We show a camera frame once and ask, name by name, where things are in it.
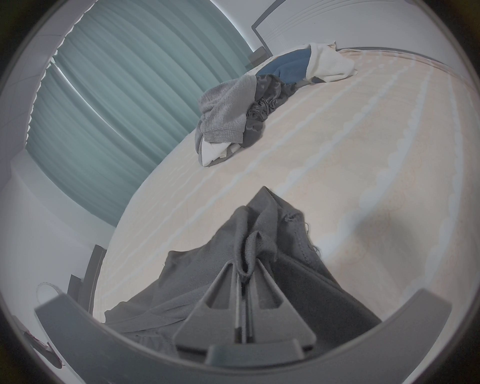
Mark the bed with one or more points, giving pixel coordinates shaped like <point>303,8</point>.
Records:
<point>356,168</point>

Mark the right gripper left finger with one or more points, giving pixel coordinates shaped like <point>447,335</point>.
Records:
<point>202,326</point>

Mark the black chest of drawers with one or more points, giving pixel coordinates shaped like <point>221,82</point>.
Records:
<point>88,281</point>

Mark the grey garment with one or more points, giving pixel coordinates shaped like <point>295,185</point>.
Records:
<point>228,108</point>

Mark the black patterned garment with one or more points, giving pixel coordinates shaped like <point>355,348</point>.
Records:
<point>266,101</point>

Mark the white garment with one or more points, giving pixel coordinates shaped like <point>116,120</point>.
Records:
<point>213,152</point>
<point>330,63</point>

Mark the blue-green curtain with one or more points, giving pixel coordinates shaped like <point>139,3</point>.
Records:
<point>150,63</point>
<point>86,157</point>

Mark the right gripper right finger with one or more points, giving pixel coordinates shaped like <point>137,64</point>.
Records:
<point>285,324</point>

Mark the dark blue garment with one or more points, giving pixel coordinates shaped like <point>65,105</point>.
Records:
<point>288,67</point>

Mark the grey bedside table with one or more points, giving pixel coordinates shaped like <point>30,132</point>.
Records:
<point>258,56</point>

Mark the black T-shirt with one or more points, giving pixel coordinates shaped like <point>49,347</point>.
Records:
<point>292,285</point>

